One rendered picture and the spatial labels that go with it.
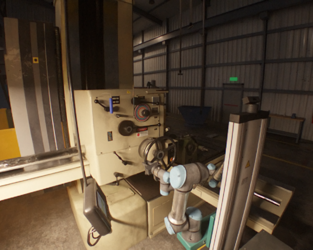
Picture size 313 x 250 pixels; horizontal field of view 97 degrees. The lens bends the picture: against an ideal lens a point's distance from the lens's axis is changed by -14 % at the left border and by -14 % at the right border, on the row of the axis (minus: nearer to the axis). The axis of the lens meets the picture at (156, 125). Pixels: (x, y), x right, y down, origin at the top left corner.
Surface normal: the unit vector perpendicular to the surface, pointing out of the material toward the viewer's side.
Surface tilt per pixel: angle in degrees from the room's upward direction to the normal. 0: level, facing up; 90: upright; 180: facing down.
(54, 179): 90
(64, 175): 90
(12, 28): 90
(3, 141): 90
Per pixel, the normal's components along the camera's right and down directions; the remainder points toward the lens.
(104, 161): 0.61, 0.18
